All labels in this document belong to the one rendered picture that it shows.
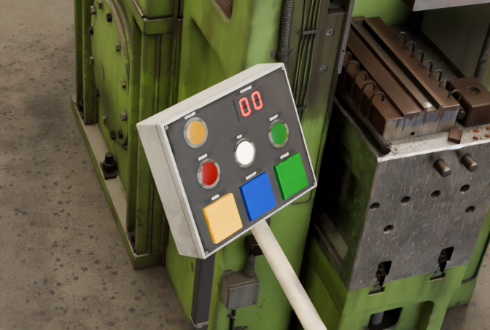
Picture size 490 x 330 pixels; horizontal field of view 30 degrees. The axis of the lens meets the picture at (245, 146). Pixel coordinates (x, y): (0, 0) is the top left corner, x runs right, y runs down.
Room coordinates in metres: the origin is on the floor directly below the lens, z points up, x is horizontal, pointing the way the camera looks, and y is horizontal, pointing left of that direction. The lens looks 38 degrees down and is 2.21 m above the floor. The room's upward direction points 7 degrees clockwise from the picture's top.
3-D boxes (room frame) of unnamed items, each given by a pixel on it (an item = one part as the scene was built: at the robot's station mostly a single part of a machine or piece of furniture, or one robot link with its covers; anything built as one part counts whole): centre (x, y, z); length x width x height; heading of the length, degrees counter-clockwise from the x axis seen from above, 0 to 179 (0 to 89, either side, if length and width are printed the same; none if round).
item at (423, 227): (2.01, -0.36, 0.69); 0.56 x 0.38 x 0.45; 25
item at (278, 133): (1.49, -0.06, 1.09); 0.05 x 0.03 x 0.04; 115
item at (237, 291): (1.73, -0.03, 0.36); 0.09 x 0.07 x 0.12; 115
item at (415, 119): (1.97, -0.32, 0.96); 0.42 x 0.20 x 0.09; 25
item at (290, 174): (1.46, -0.10, 1.01); 0.07 x 0.05 x 0.07; 140
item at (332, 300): (2.01, -0.36, 0.23); 0.55 x 0.37 x 0.47; 25
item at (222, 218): (1.31, 0.03, 1.01); 0.07 x 0.05 x 0.07; 140
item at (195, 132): (1.37, 0.10, 1.16); 0.05 x 0.03 x 0.04; 115
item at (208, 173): (1.34, 0.06, 1.09); 0.05 x 0.03 x 0.04; 115
